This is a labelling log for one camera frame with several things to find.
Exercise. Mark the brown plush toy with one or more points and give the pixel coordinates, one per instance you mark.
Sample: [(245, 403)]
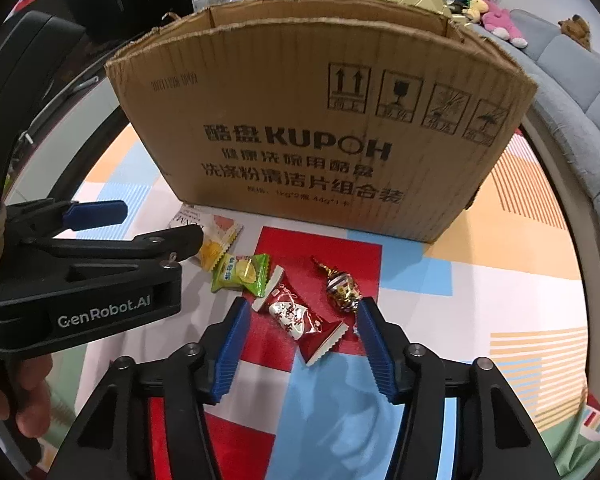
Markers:
[(576, 30)]

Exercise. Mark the white orange snack packet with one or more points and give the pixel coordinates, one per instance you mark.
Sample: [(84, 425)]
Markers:
[(217, 240)]

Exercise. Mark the green yellow candy packet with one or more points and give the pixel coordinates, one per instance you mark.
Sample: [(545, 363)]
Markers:
[(240, 272)]

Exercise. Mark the yellow plush toy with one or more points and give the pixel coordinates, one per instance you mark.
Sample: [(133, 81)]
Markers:
[(475, 9)]

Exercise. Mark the pink plush toy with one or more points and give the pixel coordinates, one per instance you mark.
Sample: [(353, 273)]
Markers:
[(502, 20)]

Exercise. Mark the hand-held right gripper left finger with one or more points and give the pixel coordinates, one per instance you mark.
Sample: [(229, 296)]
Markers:
[(230, 350)]

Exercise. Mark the colourful patchwork mat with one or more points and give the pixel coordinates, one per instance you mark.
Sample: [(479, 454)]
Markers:
[(430, 310)]

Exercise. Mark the grey sectional sofa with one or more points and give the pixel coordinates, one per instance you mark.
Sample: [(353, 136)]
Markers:
[(580, 90)]

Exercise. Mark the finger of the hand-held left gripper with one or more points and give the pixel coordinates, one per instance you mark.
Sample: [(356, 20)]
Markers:
[(170, 242), (95, 212)]

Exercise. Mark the brown cardboard box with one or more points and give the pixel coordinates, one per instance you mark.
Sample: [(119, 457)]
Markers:
[(305, 110)]

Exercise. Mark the red white-label snack packet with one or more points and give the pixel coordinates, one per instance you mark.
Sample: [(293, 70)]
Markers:
[(300, 315)]

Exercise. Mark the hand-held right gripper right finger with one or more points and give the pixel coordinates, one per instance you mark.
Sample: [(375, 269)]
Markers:
[(377, 355)]

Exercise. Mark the person's left hand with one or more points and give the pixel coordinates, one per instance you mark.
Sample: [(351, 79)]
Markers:
[(40, 395)]

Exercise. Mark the white printed snack packet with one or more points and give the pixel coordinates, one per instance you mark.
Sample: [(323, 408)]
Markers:
[(185, 217)]

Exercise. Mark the gold foil twisted candy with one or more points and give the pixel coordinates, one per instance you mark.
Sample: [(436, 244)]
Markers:
[(341, 285)]

